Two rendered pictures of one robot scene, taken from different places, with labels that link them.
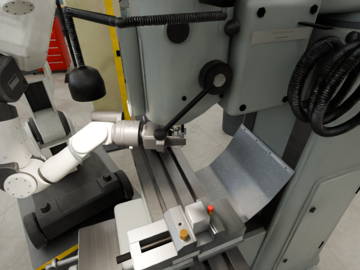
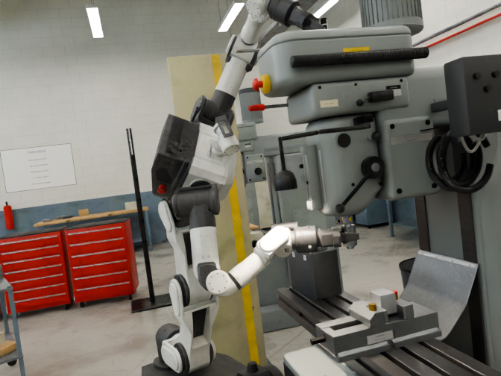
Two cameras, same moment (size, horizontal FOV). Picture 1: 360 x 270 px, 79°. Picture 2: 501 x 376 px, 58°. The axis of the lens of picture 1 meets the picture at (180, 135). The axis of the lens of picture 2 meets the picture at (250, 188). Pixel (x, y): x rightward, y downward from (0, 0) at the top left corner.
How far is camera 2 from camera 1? 102 cm
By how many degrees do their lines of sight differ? 34
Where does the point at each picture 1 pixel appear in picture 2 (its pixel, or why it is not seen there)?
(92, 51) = not seen: hidden behind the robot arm
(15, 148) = (215, 251)
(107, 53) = (227, 234)
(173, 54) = (342, 154)
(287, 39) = (417, 140)
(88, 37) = not seen: hidden behind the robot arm
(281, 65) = (419, 158)
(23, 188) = (221, 283)
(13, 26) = (218, 165)
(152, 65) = (329, 163)
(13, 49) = (218, 179)
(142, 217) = (320, 357)
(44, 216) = not seen: outside the picture
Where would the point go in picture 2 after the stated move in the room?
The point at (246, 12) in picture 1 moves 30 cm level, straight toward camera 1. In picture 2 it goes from (382, 127) to (374, 124)
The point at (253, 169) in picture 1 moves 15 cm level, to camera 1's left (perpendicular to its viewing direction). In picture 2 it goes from (441, 286) to (398, 290)
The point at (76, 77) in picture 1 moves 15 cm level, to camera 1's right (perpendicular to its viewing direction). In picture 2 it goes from (282, 174) to (332, 168)
